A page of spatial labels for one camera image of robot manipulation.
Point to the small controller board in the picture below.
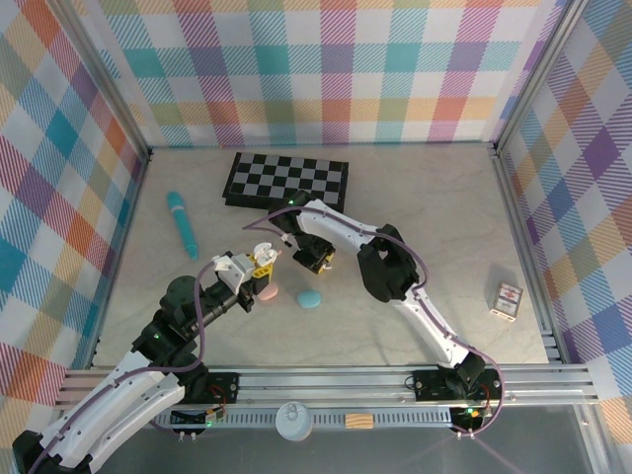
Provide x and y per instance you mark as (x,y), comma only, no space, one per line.
(469,417)
(212,412)

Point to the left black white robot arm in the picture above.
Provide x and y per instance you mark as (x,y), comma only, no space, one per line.
(138,395)

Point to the aluminium side rail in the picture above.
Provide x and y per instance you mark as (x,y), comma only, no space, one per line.
(513,212)
(130,217)

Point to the aluminium frame post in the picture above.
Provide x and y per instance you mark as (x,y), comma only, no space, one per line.
(108,79)
(535,74)

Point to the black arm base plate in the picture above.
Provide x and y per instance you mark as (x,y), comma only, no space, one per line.
(224,387)
(429,385)

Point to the pink earbud charging case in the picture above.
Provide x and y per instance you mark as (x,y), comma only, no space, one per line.
(269,293)

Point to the aluminium mounting rail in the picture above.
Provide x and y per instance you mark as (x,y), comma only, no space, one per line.
(321,385)

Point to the small playing card box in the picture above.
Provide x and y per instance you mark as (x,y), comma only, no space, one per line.
(506,301)

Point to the teal plastic pen tube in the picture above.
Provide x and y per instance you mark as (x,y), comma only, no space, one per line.
(178,217)

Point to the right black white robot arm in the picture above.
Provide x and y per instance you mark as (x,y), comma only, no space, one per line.
(429,321)

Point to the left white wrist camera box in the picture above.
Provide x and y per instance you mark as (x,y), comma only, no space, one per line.
(234,271)

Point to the black grey folding chessboard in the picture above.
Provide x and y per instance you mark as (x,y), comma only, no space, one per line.
(266,178)

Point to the small wooden block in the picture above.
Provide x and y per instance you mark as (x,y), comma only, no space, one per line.
(359,421)

